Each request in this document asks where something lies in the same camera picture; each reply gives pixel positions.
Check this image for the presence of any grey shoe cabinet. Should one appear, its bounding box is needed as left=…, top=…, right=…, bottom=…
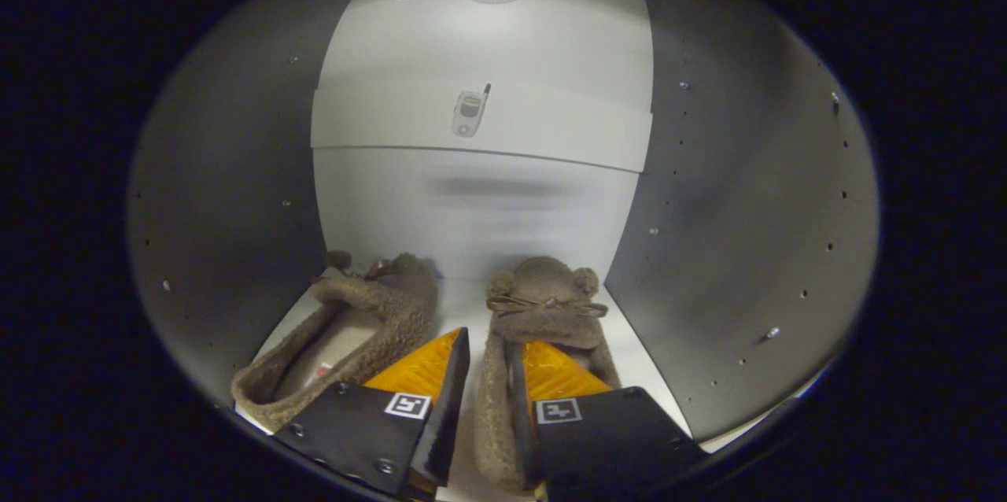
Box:
left=126, top=0, right=880, bottom=502

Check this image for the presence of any brown fuzzy shoe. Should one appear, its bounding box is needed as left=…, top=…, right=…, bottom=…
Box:
left=231, top=250, right=440, bottom=434
left=474, top=256, right=622, bottom=493

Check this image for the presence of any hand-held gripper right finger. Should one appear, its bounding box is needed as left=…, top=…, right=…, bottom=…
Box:
left=507, top=341, right=709, bottom=502

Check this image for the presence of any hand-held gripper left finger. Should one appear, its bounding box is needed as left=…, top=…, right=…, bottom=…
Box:
left=274, top=327, right=471, bottom=500

